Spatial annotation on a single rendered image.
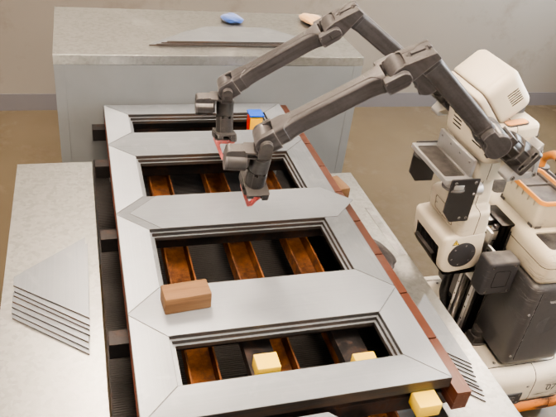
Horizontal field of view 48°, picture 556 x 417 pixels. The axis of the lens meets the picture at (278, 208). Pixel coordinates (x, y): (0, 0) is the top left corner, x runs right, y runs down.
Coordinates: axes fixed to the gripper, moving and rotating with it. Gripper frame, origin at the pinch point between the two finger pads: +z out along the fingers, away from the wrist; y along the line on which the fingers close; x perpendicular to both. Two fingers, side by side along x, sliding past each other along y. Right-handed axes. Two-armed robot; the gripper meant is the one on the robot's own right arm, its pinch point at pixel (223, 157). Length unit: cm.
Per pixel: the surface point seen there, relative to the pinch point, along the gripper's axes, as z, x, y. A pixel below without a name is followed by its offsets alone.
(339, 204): 12.1, 36.3, 18.2
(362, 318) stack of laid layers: 26, 25, 68
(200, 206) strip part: 11.8, -10.1, 14.8
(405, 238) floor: 74, 122, -85
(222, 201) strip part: 11.2, -2.7, 12.6
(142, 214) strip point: 12.7, -28.5, 17.6
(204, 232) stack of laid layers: 16.4, -10.5, 25.2
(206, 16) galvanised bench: -38, 12, -108
